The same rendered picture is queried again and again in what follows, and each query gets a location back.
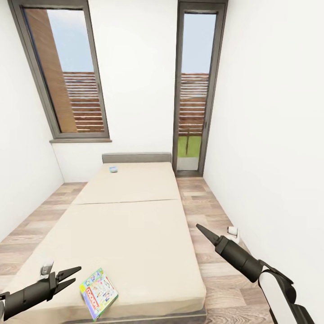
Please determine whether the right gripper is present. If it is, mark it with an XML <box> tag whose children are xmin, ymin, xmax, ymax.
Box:
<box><xmin>196</xmin><ymin>224</ymin><xmax>249</xmax><ymax>270</ymax></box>

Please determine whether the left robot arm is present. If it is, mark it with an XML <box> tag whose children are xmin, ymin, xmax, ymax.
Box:
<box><xmin>0</xmin><ymin>258</ymin><xmax>81</xmax><ymax>321</ymax></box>

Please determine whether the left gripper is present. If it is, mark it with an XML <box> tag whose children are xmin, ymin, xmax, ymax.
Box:
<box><xmin>22</xmin><ymin>267</ymin><xmax>81</xmax><ymax>312</ymax></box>

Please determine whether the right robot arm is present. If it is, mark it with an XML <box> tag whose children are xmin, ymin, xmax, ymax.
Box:
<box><xmin>196</xmin><ymin>224</ymin><xmax>315</xmax><ymax>324</ymax></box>

